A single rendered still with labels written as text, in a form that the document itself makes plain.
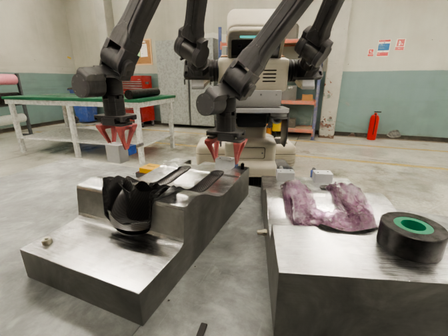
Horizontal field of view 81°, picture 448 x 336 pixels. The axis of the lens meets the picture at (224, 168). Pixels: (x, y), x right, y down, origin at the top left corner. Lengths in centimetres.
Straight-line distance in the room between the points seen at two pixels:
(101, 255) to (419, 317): 47
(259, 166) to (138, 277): 78
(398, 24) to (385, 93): 120
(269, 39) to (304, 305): 56
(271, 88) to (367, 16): 511
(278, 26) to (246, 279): 56
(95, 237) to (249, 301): 30
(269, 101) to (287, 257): 77
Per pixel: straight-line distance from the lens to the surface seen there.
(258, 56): 69
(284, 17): 71
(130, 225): 51
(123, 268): 46
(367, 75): 604
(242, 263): 54
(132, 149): 84
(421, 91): 624
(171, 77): 662
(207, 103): 67
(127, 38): 75
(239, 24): 104
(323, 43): 100
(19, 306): 57
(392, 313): 43
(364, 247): 44
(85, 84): 73
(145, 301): 43
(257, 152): 112
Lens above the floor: 114
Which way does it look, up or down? 19 degrees down
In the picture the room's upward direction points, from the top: straight up
